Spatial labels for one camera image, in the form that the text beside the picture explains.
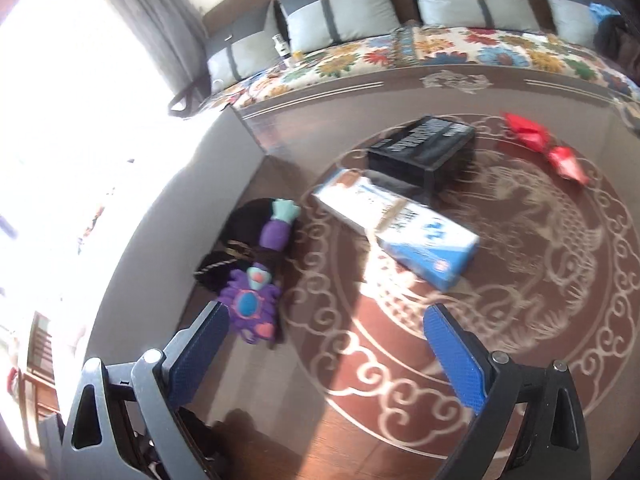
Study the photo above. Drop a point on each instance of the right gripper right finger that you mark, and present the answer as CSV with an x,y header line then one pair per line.
x,y
552,441

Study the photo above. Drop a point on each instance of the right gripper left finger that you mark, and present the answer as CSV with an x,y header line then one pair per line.
x,y
125,419

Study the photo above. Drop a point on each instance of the black odor bar box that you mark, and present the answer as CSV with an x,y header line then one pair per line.
x,y
427,154

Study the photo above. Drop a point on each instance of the red foil wrapper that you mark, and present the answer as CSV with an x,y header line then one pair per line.
x,y
538,139

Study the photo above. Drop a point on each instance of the white cardboard storage box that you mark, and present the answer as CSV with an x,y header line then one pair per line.
x,y
127,289

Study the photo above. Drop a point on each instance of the purple plush toy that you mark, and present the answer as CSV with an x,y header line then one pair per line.
x,y
251,297

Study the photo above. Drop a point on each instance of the blue white carton box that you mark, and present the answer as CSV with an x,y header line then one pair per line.
x,y
425,242

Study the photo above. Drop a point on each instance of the black braided hat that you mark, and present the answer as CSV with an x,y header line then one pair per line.
x,y
256,234

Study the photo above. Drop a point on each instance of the grey cushion far left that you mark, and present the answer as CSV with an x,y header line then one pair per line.
x,y
243,48

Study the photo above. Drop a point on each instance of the grey curtain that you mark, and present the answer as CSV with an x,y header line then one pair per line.
x,y
173,33

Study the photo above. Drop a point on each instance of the small white lotion bottle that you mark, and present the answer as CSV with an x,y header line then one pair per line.
x,y
281,46

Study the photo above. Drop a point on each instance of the dark clothes pile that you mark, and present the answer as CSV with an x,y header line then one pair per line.
x,y
614,40

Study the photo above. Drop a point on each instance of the grey cushion far right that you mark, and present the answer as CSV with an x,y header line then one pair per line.
x,y
577,21

